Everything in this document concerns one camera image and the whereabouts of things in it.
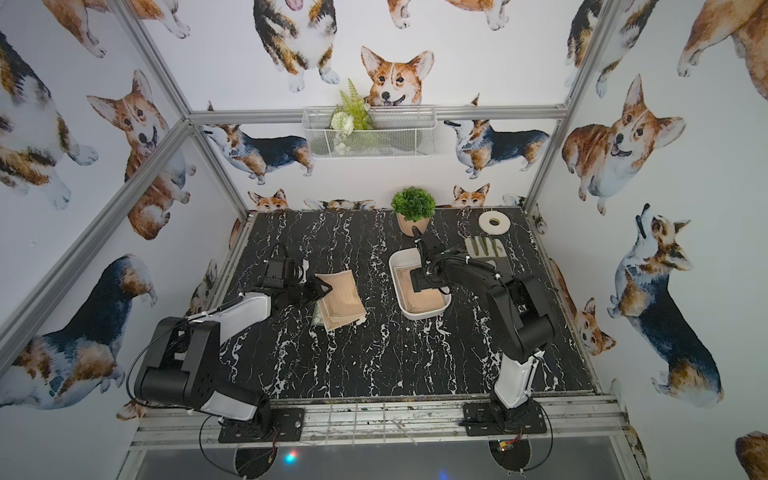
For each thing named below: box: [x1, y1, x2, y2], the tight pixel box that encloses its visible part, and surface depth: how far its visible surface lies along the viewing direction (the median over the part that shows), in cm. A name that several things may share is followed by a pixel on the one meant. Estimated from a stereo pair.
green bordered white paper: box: [311, 300, 324, 327], surface depth 94 cm
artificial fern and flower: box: [329, 78, 375, 155], surface depth 84 cm
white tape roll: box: [478, 210, 511, 235], surface depth 120 cm
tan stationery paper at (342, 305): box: [315, 270, 367, 332], surface depth 96 cm
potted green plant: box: [391, 186, 437, 237], surface depth 104 cm
